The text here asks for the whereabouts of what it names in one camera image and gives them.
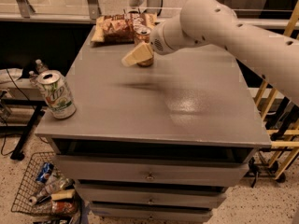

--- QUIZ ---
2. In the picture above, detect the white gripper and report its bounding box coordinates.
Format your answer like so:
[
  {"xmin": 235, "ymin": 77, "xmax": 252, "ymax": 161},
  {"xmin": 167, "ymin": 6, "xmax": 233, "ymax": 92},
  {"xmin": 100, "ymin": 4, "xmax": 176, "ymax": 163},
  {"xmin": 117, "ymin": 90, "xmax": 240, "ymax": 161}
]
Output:
[{"xmin": 121, "ymin": 19, "xmax": 179, "ymax": 66}]

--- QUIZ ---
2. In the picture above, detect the orange soda can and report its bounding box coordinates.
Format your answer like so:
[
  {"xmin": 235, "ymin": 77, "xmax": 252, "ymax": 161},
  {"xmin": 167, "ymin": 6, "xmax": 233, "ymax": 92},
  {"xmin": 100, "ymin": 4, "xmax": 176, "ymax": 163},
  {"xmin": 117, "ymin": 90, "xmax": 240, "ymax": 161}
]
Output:
[{"xmin": 134, "ymin": 26, "xmax": 153, "ymax": 67}]

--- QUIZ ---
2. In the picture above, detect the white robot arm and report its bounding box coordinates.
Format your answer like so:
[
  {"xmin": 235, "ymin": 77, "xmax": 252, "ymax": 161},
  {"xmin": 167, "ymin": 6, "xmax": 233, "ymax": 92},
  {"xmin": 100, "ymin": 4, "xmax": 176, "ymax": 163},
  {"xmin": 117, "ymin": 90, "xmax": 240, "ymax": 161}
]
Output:
[{"xmin": 121, "ymin": 0, "xmax": 299, "ymax": 105}]

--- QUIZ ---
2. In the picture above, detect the white green 7up can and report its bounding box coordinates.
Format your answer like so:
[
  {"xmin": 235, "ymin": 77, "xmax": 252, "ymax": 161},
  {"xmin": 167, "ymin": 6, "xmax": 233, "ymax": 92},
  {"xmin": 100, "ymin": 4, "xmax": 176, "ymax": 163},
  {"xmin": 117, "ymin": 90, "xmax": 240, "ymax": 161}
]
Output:
[{"xmin": 37, "ymin": 70, "xmax": 77, "ymax": 119}]

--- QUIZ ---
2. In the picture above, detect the blue pepsi can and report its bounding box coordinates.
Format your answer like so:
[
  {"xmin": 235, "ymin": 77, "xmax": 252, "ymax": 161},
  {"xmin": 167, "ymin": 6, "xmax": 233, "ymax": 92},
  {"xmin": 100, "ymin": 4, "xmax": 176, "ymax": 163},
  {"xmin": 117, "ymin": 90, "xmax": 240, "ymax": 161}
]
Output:
[{"xmin": 36, "ymin": 162, "xmax": 54, "ymax": 184}]

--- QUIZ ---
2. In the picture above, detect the chip bag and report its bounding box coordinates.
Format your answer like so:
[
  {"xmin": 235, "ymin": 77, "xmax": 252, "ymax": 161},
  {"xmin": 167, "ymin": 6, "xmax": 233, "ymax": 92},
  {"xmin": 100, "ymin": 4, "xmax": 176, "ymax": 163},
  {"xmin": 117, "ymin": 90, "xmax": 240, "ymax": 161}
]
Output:
[{"xmin": 92, "ymin": 13, "xmax": 157, "ymax": 43}]

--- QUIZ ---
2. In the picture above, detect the grey drawer cabinet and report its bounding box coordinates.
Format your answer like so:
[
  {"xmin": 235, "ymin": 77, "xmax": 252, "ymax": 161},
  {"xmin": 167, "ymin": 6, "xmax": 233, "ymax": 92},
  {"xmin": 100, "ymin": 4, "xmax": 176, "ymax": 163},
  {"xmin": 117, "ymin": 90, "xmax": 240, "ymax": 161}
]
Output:
[{"xmin": 36, "ymin": 40, "xmax": 270, "ymax": 223}]

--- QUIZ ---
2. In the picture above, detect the clear water bottle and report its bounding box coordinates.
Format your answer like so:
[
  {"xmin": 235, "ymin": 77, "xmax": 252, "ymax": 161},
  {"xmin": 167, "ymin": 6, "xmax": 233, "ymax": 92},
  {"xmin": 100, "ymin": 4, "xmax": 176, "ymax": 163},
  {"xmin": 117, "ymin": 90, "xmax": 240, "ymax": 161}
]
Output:
[
  {"xmin": 29, "ymin": 71, "xmax": 38, "ymax": 87},
  {"xmin": 36, "ymin": 59, "xmax": 49, "ymax": 74}
]

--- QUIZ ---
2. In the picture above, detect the black side table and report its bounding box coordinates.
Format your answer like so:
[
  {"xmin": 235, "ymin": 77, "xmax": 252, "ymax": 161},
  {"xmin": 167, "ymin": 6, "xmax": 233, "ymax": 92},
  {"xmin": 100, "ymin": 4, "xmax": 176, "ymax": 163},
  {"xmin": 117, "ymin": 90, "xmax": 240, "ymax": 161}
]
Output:
[{"xmin": 0, "ymin": 78, "xmax": 46, "ymax": 161}]

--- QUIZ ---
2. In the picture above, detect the plastic bottle in basket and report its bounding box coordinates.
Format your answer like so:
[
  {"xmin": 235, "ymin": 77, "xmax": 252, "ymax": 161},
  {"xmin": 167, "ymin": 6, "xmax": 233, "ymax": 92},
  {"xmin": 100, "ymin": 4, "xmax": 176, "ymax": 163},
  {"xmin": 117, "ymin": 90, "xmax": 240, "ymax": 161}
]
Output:
[{"xmin": 29, "ymin": 177, "xmax": 73, "ymax": 205}]

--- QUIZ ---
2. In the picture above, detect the yellow sponge in basket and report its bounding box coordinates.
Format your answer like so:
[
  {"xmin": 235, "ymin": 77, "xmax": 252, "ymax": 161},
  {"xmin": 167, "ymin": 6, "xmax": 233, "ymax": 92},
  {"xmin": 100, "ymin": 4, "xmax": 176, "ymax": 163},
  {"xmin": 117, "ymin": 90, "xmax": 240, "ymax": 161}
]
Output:
[{"xmin": 51, "ymin": 189, "xmax": 75, "ymax": 201}]

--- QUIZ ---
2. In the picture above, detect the red snack bag in basket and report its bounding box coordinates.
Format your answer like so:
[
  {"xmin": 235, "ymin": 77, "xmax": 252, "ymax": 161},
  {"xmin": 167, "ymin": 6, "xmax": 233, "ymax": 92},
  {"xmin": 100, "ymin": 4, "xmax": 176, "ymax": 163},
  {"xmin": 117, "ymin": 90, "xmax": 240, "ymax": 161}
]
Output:
[{"xmin": 51, "ymin": 202, "xmax": 78, "ymax": 215}]

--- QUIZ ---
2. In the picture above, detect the wire basket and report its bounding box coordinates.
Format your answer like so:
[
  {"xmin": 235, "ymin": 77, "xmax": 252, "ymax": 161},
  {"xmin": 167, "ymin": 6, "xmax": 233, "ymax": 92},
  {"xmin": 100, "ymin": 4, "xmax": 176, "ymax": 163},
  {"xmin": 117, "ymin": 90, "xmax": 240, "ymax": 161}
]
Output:
[{"xmin": 11, "ymin": 152, "xmax": 78, "ymax": 217}]

